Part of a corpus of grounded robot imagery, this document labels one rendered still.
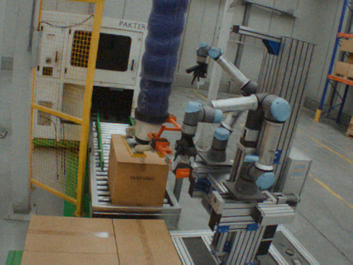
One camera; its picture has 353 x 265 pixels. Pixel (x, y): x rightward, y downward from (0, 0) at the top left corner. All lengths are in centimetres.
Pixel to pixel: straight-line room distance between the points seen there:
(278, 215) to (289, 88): 82
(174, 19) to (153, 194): 132
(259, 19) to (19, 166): 1082
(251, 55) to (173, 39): 1063
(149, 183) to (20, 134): 126
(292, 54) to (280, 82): 20
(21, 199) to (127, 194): 123
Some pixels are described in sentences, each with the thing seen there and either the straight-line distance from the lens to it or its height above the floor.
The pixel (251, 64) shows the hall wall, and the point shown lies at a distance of 1261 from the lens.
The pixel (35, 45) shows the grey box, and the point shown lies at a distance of 277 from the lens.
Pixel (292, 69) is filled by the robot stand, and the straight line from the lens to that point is 215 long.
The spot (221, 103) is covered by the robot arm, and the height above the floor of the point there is 158.
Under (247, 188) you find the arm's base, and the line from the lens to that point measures 203.
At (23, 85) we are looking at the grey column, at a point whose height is 130.
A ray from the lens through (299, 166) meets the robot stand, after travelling 239.
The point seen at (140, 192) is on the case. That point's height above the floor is 70.
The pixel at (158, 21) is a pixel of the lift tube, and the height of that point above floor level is 196.
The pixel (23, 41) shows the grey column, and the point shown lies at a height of 167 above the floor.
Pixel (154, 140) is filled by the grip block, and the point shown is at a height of 126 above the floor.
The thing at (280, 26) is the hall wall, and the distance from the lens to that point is 1314.
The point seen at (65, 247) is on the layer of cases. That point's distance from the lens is 215.
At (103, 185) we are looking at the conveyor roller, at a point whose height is 53.
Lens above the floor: 192
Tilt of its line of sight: 18 degrees down
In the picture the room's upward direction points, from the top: 10 degrees clockwise
